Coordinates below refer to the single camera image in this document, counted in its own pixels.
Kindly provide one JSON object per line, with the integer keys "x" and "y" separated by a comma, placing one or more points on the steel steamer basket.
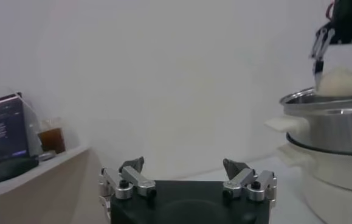
{"x": 333, "y": 131}

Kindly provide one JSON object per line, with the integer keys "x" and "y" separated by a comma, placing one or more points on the open laptop purple screen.
{"x": 5, "y": 131}

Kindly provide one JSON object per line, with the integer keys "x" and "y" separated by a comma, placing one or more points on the white steamed baozi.
{"x": 340, "y": 83}

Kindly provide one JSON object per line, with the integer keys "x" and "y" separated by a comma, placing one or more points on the plastic cup iced coffee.
{"x": 52, "y": 140}

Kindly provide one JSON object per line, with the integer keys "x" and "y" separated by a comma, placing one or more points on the white electric cooker pot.
{"x": 333, "y": 188}

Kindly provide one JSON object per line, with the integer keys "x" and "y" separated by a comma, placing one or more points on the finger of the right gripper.
{"x": 319, "y": 54}

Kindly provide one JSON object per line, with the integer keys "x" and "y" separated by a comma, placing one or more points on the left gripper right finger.
{"x": 242, "y": 179}

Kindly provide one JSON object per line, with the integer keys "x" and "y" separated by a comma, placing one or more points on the white side desk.
{"x": 42, "y": 194}

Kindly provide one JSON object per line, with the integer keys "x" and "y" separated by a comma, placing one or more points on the black computer mouse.
{"x": 14, "y": 169}

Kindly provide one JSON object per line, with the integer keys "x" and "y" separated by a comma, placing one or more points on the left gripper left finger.
{"x": 133, "y": 179}

